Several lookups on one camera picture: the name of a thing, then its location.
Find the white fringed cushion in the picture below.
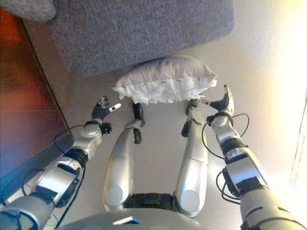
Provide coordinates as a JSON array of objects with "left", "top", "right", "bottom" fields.
[{"left": 112, "top": 56, "right": 218, "bottom": 105}]

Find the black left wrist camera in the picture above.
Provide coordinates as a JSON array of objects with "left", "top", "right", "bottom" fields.
[{"left": 100, "top": 122, "right": 113, "bottom": 135}]

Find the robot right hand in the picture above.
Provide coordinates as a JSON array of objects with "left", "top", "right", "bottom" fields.
[{"left": 202, "top": 84, "right": 235, "bottom": 114}]

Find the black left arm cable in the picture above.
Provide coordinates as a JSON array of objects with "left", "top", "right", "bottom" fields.
[{"left": 53, "top": 124, "right": 86, "bottom": 229}]

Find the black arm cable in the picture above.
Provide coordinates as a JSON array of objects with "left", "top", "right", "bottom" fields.
[
  {"left": 53, "top": 124, "right": 86, "bottom": 229},
  {"left": 201, "top": 113, "right": 250, "bottom": 205}
]

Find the silver robot left leg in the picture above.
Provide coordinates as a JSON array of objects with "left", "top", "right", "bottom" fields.
[{"left": 102, "top": 102, "right": 146, "bottom": 212}]

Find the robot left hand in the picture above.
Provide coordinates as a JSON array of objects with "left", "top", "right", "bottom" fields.
[{"left": 91, "top": 95, "right": 122, "bottom": 123}]

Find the grey robot torso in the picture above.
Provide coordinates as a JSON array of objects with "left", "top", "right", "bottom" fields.
[{"left": 57, "top": 191, "right": 202, "bottom": 230}]

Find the silver robot right leg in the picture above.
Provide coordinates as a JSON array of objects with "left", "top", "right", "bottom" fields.
[{"left": 175, "top": 98, "right": 209, "bottom": 218}]

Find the grey upholstered armchair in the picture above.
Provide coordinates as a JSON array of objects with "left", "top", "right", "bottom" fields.
[{"left": 0, "top": 0, "right": 236, "bottom": 78}]

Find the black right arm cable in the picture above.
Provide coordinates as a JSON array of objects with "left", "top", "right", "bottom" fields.
[{"left": 201, "top": 113, "right": 250, "bottom": 205}]

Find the silver robot leg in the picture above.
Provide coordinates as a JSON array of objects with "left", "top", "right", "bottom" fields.
[
  {"left": 175, "top": 98, "right": 209, "bottom": 218},
  {"left": 102, "top": 102, "right": 146, "bottom": 212}
]

